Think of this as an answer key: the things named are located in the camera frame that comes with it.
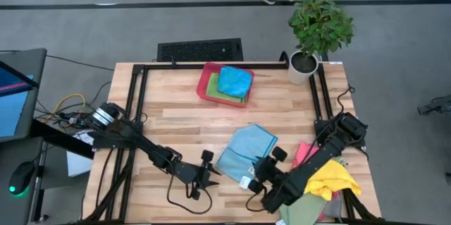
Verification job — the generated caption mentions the laptop screen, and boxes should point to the laptop screen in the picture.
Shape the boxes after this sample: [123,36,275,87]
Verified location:
[0,47,48,145]

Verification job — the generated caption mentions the yellow cable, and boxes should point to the yellow cable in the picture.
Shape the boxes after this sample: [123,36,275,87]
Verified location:
[44,92,87,124]

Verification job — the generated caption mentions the black metal stand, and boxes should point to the black metal stand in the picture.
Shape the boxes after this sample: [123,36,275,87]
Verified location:
[417,94,451,116]

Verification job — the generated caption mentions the thin black floor cable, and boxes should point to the thin black floor cable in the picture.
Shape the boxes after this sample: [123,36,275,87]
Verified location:
[0,50,116,72]

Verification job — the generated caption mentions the yellow microfiber towel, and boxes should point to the yellow microfiber towel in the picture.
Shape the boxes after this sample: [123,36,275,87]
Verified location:
[303,159,363,202]

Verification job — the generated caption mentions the black computer mouse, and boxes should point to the black computer mouse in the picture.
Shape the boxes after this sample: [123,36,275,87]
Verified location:
[8,161,36,197]

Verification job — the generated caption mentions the green leafy plant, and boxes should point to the green leafy plant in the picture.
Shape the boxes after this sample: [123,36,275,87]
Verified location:
[288,0,355,58]

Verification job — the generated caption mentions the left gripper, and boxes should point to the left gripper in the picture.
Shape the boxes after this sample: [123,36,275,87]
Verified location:
[175,149,223,201]

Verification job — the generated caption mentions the black left camera cable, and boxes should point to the black left camera cable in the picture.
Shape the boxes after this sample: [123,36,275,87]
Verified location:
[165,171,214,215]

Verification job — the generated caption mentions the white plant pot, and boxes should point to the white plant pot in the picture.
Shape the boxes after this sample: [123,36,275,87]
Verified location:
[288,49,320,85]

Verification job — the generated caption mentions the white paper sheet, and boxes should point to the white paper sheet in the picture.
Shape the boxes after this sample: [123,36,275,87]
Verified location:
[66,129,94,178]

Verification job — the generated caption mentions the light blue microfiber towel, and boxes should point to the light blue microfiber towel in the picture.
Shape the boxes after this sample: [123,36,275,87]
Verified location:
[214,123,279,190]

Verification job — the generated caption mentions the translucent pink plastic bin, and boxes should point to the translucent pink plastic bin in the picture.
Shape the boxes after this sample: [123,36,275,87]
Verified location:
[195,61,256,109]

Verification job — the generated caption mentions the turquoise microfiber towel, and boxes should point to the turquoise microfiber towel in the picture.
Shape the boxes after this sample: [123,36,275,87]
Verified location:
[216,65,254,99]

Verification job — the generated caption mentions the dark grey side desk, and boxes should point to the dark grey side desk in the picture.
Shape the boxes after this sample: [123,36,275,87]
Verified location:
[0,118,95,225]

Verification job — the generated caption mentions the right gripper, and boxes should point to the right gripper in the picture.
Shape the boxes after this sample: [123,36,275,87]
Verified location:
[247,145,289,195]

